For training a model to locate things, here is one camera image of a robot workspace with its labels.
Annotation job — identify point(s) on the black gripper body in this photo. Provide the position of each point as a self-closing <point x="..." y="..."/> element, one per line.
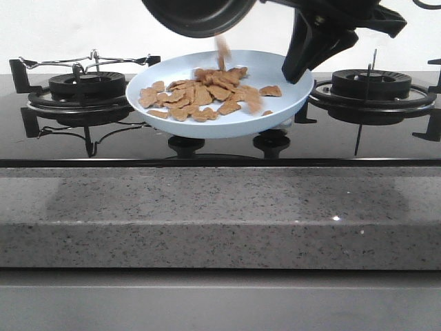
<point x="349" y="15"/>

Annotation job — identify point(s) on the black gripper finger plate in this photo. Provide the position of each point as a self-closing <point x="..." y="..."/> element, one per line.
<point x="315" y="39"/>

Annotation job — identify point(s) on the light blue plate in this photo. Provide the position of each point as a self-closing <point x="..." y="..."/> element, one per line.
<point x="264" y="69"/>

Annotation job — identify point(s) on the brown meat pieces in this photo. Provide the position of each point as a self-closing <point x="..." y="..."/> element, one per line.
<point x="209" y="94"/>

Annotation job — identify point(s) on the black frying pan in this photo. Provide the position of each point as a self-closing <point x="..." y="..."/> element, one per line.
<point x="199" y="18"/>

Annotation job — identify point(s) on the black pan support without pan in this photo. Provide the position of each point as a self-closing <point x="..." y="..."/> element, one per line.
<point x="419" y="99"/>

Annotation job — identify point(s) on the black burner without pan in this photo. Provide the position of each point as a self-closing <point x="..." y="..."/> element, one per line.
<point x="378" y="85"/>

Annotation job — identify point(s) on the silver right stove knob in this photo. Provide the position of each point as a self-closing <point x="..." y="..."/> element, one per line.
<point x="271" y="142"/>

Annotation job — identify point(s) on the silver stove knob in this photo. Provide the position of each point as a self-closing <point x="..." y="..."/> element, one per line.
<point x="271" y="142"/>
<point x="184" y="147"/>

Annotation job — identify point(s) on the silver left stove knob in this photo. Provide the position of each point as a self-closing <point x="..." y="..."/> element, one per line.
<point x="184" y="147"/>

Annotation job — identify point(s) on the black burner under pan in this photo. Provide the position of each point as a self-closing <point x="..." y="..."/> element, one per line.
<point x="105" y="84"/>

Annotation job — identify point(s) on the black glass cooktop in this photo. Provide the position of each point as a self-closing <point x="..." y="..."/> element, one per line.
<point x="318" y="138"/>

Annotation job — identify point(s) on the black pan support under pan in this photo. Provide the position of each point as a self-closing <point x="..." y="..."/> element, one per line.
<point x="43" y="100"/>

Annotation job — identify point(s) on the grey cabinet front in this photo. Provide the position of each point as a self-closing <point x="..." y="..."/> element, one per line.
<point x="218" y="300"/>

